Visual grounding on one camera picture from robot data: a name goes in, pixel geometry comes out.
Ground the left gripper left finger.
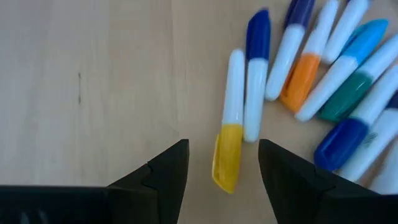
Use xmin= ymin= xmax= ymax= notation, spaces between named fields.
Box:
xmin=107 ymin=139 xmax=190 ymax=224

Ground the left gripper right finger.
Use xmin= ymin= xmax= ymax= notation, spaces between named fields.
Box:
xmin=258 ymin=139 xmax=383 ymax=224

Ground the blue cap mini marker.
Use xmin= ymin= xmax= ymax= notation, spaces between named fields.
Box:
xmin=313 ymin=65 xmax=398 ymax=172
xmin=243 ymin=8 xmax=272 ymax=144

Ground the green cap mini marker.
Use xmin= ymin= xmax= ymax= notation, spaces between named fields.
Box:
xmin=317 ymin=34 xmax=398 ymax=123

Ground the yellow cap mini marker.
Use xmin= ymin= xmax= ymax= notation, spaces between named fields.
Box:
xmin=211 ymin=49 xmax=246 ymax=195

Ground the white-bodied mini marker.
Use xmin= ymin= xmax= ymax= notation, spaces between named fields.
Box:
xmin=321 ymin=0 xmax=371 ymax=65

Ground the orange cap mini marker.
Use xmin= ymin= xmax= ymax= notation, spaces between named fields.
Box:
xmin=279 ymin=0 xmax=340 ymax=113

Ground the light-blue cap mini marker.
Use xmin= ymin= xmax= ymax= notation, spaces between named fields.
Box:
xmin=294 ymin=18 xmax=389 ymax=123

